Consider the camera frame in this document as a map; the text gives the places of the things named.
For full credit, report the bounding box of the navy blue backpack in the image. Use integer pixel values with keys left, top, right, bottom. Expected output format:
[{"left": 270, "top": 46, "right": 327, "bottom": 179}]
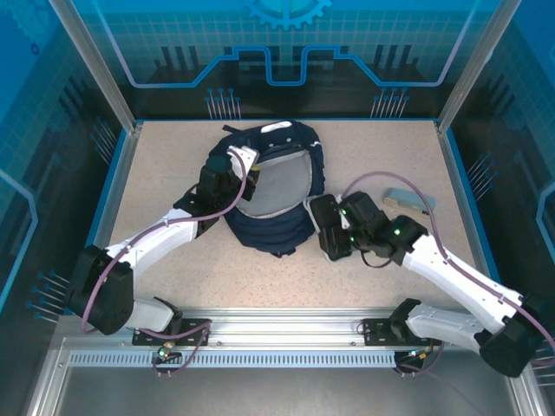
[{"left": 207, "top": 120, "right": 326, "bottom": 259}]

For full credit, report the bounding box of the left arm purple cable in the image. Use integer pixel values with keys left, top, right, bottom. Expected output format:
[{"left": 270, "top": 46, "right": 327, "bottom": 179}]
[{"left": 81, "top": 151, "right": 248, "bottom": 378}]

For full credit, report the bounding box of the grey blue stapler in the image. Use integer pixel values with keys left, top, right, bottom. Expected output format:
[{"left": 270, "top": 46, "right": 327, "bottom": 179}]
[{"left": 382, "top": 186, "right": 437, "bottom": 217}]

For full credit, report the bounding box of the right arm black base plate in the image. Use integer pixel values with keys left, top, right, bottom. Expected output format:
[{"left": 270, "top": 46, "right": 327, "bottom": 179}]
[{"left": 362, "top": 317, "right": 443, "bottom": 347}]

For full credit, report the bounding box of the aluminium side rail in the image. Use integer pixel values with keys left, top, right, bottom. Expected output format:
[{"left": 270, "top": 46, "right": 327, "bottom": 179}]
[
  {"left": 71, "top": 123, "right": 144, "bottom": 315},
  {"left": 434, "top": 120, "right": 513, "bottom": 315}
]

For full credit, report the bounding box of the slotted aluminium cable duct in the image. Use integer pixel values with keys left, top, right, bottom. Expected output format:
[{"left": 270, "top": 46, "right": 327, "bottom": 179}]
[{"left": 68, "top": 350, "right": 398, "bottom": 369}]

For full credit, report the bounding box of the aluminium cross rail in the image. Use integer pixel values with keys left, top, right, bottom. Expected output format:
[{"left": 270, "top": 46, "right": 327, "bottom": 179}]
[{"left": 55, "top": 306, "right": 519, "bottom": 350}]

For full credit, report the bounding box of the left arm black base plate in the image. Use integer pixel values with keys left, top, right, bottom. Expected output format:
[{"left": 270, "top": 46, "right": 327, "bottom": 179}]
[{"left": 132, "top": 318, "right": 213, "bottom": 347}]

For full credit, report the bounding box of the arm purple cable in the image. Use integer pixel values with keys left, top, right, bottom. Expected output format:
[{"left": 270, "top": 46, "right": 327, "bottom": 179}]
[
  {"left": 342, "top": 172, "right": 555, "bottom": 379},
  {"left": 81, "top": 151, "right": 248, "bottom": 378}
]

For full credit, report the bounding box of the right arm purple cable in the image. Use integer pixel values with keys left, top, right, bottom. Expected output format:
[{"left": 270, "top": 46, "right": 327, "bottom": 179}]
[{"left": 342, "top": 172, "right": 555, "bottom": 379}]

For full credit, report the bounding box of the aluminium frame post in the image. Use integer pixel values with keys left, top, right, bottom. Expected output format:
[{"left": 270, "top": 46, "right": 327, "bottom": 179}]
[
  {"left": 47, "top": 0, "right": 144, "bottom": 135},
  {"left": 435, "top": 0, "right": 521, "bottom": 135}
]

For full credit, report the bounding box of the black pencil case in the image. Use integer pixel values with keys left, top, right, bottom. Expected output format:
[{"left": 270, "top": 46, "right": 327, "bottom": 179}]
[{"left": 305, "top": 193, "right": 355, "bottom": 262}]

